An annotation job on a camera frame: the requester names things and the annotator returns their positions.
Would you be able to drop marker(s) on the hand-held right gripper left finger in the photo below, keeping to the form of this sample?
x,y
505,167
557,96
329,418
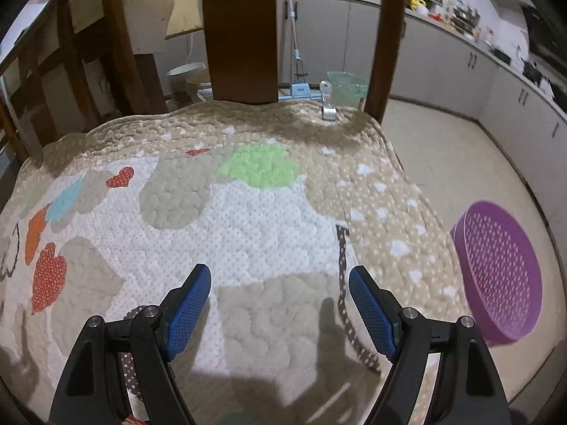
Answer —
x,y
188,314

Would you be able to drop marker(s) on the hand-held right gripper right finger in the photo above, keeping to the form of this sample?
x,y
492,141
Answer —
x,y
372,314

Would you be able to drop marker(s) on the purple plastic basket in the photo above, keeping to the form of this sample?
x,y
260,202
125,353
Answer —
x,y
500,274

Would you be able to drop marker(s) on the green trash bin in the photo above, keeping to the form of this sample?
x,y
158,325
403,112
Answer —
x,y
347,88

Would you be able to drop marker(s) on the quilted heart-print blanket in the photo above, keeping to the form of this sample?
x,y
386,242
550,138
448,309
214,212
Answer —
x,y
248,239

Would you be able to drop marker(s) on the silver metal clip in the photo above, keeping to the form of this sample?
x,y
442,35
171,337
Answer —
x,y
328,104

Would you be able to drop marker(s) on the white bucket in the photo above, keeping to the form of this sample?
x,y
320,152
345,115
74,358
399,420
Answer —
x,y
184,75

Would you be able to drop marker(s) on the grey kitchen cabinets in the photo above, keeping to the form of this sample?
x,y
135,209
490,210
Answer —
x,y
509,93

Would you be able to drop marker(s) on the dark wooden chair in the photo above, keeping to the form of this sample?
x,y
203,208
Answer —
x,y
71,53
241,44

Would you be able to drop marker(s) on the black pot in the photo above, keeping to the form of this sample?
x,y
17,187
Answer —
x,y
531,71

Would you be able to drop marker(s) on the cream tablecloth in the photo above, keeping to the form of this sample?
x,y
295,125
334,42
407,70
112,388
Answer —
x,y
146,17

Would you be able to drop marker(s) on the blue-headed mop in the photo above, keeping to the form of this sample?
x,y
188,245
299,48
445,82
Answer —
x,y
291,17

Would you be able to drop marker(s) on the yellow bottle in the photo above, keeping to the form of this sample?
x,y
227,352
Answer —
x,y
418,3

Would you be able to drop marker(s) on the dish rack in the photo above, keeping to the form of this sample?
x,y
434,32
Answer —
x,y
463,13

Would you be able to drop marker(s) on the black range hood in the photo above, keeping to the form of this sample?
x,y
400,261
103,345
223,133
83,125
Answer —
x,y
545,40

